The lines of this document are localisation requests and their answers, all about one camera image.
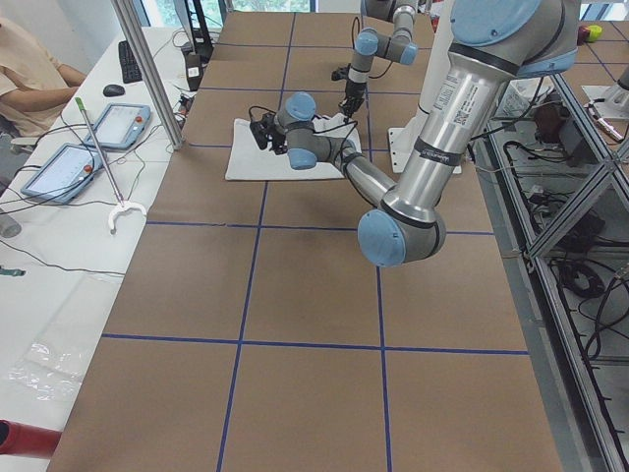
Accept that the seated person beige shirt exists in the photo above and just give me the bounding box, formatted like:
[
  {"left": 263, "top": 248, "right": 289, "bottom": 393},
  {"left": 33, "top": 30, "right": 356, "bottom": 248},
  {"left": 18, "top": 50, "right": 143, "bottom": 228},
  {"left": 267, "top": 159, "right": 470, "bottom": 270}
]
[{"left": 1, "top": 18, "right": 86, "bottom": 137}]

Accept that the red cylinder object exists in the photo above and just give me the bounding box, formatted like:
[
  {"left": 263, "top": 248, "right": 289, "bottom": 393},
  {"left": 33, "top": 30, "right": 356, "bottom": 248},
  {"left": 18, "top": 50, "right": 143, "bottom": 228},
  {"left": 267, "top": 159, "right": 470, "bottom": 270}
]
[{"left": 1, "top": 420, "right": 62, "bottom": 459}]

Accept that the near blue teach pendant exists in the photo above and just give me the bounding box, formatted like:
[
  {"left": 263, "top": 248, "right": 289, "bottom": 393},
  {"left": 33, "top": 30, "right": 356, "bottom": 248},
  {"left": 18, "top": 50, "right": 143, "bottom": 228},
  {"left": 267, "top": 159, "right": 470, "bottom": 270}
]
[{"left": 21, "top": 144, "right": 102, "bottom": 205}]

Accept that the grey t-shirt with cartoon print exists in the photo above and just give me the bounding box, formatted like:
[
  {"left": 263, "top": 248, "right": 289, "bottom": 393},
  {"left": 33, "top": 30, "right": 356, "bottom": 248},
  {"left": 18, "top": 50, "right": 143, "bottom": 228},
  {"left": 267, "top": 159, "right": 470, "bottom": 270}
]
[{"left": 224, "top": 112, "right": 366, "bottom": 182}]

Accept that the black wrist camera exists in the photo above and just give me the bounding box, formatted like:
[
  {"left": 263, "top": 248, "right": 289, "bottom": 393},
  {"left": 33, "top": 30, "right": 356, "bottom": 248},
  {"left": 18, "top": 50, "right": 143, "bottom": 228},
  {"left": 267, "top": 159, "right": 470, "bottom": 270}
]
[
  {"left": 250, "top": 112, "right": 277, "bottom": 150},
  {"left": 330, "top": 67, "right": 349, "bottom": 82}
]

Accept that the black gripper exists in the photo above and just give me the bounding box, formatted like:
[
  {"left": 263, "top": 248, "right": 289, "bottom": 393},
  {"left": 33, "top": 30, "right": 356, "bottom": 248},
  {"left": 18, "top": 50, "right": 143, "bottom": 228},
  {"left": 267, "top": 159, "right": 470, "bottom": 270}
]
[
  {"left": 268, "top": 130, "right": 287, "bottom": 155},
  {"left": 338, "top": 81, "right": 367, "bottom": 121}
]

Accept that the white camera stand column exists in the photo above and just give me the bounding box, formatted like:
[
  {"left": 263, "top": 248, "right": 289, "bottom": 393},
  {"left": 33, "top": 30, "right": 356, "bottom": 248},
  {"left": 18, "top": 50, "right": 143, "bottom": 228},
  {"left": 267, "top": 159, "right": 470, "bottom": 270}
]
[{"left": 388, "top": 0, "right": 454, "bottom": 174}]

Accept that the white reacher grabber stick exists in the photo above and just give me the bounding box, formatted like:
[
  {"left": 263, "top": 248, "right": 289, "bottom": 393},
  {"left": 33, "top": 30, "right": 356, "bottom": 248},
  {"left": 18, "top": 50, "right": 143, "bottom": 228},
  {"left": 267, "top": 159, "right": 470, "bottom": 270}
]
[{"left": 75, "top": 97, "right": 147, "bottom": 235}]

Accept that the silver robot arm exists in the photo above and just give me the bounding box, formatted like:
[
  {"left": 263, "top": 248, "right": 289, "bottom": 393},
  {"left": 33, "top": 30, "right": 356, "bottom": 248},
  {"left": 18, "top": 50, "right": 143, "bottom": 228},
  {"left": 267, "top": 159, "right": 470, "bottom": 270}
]
[
  {"left": 254, "top": 1, "right": 580, "bottom": 266},
  {"left": 332, "top": 0, "right": 424, "bottom": 122}
]

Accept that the blue teach pendant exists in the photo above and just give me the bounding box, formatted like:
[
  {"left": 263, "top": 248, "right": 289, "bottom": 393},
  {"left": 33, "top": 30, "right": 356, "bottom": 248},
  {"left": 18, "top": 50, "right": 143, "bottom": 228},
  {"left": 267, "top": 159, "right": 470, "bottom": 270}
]
[
  {"left": 21, "top": 144, "right": 102, "bottom": 205},
  {"left": 92, "top": 103, "right": 151, "bottom": 150}
]

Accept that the black keyboard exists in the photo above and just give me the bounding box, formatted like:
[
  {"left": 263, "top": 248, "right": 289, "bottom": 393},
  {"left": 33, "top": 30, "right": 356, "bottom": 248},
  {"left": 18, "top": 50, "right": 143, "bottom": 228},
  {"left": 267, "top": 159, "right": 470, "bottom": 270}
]
[{"left": 118, "top": 40, "right": 143, "bottom": 84}]

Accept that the black computer mouse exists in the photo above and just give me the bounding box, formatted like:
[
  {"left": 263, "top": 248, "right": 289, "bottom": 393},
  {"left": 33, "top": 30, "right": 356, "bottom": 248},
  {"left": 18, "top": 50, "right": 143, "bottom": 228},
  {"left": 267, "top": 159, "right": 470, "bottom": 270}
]
[{"left": 102, "top": 84, "right": 126, "bottom": 97}]

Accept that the far blue teach pendant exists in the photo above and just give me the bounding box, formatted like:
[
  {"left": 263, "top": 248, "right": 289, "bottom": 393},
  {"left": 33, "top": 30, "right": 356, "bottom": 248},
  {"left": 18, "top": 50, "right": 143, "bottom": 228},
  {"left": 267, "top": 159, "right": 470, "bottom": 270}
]
[{"left": 92, "top": 103, "right": 151, "bottom": 150}]

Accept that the clear plastic bag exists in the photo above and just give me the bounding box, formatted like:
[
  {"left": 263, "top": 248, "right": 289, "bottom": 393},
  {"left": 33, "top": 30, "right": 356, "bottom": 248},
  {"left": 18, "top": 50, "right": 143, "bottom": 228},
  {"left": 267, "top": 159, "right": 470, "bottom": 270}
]
[{"left": 5, "top": 339, "right": 88, "bottom": 402}]

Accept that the aluminium frame post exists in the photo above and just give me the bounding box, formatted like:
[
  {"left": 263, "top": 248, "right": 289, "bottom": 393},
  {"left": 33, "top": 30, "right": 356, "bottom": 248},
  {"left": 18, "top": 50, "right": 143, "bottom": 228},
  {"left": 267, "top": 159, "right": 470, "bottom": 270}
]
[{"left": 111, "top": 0, "right": 184, "bottom": 150}]

